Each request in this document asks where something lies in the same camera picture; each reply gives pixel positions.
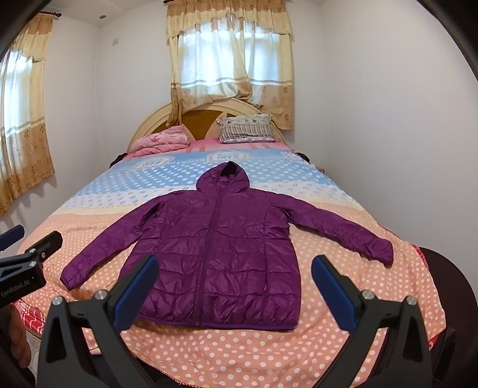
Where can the folded pink floral blanket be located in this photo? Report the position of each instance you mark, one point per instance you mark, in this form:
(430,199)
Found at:
(160,143)

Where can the wide beige patterned window curtain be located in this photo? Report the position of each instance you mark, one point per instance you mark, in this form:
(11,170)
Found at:
(229,52)

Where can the striped floral pillow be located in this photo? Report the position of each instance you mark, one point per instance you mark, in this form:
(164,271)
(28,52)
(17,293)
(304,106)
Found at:
(244,128)

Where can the dark round furniture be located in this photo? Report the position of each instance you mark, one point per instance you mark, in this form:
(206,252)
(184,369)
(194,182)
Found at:
(453,298)

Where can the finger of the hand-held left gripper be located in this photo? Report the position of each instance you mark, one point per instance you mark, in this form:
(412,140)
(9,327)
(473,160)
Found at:
(13,235)
(46,244)

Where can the polka dot bed sheet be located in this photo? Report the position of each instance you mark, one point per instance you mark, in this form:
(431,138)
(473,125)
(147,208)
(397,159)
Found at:
(358,298)

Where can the purple hooded puffer jacket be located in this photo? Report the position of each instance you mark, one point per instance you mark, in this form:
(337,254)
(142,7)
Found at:
(224,246)

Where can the red patterned under sheet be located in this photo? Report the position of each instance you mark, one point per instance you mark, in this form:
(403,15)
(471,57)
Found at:
(31,317)

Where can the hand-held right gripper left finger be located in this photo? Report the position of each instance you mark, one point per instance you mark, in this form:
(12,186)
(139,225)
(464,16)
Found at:
(136,291)

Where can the dark cloth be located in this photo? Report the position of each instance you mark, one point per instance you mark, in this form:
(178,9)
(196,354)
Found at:
(119,158)
(301,156)

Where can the beige arched wooden headboard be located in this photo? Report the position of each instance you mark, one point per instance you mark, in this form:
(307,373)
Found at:
(157,117)

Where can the narrow beige patterned window curtain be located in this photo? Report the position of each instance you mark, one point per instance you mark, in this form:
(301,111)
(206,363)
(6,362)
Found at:
(22,123)

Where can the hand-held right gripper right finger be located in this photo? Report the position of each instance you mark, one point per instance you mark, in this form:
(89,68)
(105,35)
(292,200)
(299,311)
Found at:
(334,294)

